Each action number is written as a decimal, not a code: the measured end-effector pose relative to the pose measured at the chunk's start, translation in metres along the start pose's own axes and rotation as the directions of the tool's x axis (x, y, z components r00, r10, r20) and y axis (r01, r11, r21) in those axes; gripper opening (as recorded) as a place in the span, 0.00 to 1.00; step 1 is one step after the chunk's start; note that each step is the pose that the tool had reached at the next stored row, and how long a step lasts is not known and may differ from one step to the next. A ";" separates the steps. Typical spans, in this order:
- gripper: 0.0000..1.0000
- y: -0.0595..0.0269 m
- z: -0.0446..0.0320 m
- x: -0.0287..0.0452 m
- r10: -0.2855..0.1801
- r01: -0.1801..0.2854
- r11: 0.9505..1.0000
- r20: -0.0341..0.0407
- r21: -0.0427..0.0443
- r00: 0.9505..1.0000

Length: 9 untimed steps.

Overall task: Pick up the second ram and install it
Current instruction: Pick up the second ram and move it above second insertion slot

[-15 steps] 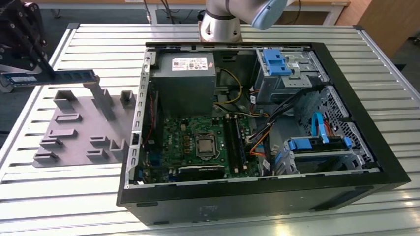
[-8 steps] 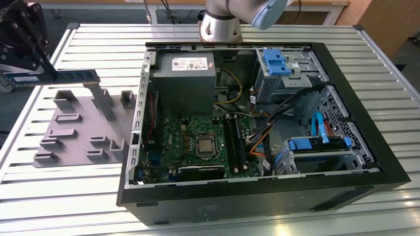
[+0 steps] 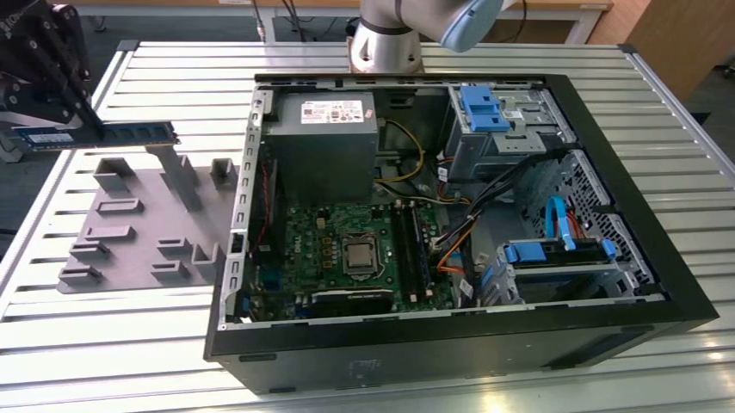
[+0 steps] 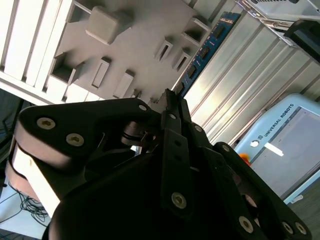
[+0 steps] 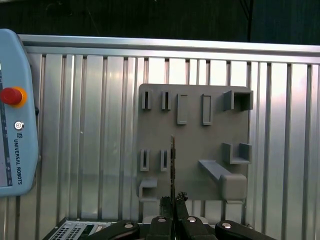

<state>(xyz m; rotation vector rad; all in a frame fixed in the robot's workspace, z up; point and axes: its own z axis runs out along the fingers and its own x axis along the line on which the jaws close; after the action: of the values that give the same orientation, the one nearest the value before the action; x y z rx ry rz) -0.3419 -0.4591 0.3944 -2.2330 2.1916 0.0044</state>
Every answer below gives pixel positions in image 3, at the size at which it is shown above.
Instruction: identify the grey power supply unit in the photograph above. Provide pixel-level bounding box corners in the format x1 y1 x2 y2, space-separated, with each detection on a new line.
260 92 384 206

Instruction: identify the black graphics card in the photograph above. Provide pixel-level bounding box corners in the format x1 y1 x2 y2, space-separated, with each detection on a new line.
308 287 398 320

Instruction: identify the grey parts rack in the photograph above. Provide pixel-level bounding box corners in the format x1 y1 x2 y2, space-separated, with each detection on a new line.
55 145 240 296

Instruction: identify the green RAM stick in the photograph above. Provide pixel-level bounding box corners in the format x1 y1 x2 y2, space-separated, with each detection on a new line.
11 120 180 151

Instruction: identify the metal socket cover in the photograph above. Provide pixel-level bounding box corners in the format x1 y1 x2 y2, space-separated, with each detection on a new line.
342 231 384 281

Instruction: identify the green motherboard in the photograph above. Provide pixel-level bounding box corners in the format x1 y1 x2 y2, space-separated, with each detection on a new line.
244 200 460 322

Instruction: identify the silver disk bay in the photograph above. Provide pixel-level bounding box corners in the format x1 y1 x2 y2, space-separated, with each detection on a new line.
475 238 671 309

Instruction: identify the blue plastic bay carrier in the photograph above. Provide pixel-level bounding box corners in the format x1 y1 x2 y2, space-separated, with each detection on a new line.
459 85 512 134

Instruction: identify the black RAM slot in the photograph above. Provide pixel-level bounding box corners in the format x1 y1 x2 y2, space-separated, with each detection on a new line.
392 200 418 302

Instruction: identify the grey metal drive cage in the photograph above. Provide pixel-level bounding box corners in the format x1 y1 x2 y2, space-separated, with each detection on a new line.
446 84 578 184

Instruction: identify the yellow wire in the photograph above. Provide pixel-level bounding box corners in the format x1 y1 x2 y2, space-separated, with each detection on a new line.
374 119 427 193

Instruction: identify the orange flat wire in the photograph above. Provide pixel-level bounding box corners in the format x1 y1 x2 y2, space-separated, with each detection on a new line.
435 225 478 274

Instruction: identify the silver CPU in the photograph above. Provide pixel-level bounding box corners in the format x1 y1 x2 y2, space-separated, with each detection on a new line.
346 244 376 271

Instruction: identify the black open PC case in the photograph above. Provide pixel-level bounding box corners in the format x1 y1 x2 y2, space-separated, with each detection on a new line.
203 71 723 395

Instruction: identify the wooden cabinet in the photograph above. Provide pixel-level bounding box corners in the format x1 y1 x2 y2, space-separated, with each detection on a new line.
584 0 735 102

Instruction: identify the hard disk in blue carrier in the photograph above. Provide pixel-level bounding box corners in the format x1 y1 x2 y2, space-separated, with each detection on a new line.
500 238 620 271

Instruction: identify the red black twisted wire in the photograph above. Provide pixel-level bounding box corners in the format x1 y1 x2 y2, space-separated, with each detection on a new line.
258 165 274 249

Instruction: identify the blue flat wire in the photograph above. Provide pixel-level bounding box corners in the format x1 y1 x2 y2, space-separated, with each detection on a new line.
543 195 579 253

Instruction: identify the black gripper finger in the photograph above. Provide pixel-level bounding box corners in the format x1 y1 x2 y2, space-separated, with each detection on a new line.
0 75 108 139
26 3 103 125

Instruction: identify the CPU socket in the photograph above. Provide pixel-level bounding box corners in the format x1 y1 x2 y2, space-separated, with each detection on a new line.
340 231 387 283

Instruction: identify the black cable bundle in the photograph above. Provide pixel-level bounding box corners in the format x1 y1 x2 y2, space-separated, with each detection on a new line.
430 148 567 253

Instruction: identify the blue plastic clip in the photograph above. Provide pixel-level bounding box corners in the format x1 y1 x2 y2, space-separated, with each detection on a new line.
479 265 500 299

